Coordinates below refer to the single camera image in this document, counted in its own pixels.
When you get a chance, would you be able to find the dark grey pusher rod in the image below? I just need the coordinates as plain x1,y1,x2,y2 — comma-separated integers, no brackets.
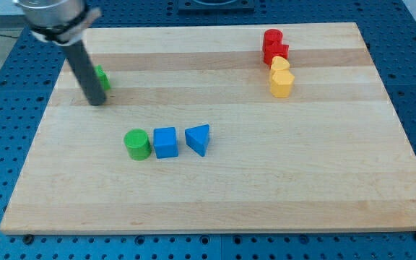
61,40,106,106

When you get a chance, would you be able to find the green star block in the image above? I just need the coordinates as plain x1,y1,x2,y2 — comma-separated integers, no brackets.
95,65,111,90

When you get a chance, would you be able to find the blue triangle block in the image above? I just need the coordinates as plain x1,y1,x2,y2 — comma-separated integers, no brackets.
185,124,210,157

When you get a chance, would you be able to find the red star block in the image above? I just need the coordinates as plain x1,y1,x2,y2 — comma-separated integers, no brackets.
263,43,289,67

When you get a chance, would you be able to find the green cylinder block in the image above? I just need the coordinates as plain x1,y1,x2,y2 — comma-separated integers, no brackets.
123,129,152,161

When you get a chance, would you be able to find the blue cube block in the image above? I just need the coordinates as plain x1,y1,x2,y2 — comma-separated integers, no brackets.
153,127,178,159

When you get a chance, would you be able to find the red cylinder block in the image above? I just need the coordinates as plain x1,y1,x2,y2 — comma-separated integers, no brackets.
262,28,283,52

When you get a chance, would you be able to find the yellow heart block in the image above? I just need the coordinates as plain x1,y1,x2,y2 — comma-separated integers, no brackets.
269,56,290,78

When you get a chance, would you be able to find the yellow hexagon block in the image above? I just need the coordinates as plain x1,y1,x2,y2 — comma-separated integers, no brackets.
269,70,295,98

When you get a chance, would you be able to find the wooden board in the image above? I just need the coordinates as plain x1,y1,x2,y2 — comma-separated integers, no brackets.
0,22,416,235

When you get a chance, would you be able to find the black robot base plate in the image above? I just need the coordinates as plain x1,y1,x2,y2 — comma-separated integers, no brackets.
175,0,256,13

